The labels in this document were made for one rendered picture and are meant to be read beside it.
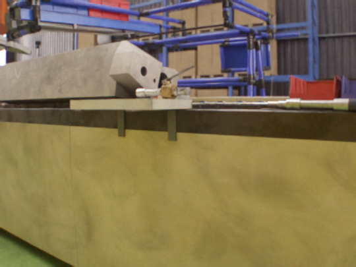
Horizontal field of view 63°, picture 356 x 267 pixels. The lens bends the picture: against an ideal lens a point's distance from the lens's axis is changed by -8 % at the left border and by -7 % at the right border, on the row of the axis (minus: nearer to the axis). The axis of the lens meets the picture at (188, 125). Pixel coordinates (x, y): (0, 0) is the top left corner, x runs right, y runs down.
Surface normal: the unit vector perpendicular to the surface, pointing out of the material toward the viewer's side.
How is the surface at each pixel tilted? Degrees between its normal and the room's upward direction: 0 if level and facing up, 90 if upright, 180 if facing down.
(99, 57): 80
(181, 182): 90
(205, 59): 90
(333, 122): 90
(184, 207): 90
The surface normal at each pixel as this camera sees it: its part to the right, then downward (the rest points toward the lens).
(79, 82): -0.52, -0.11
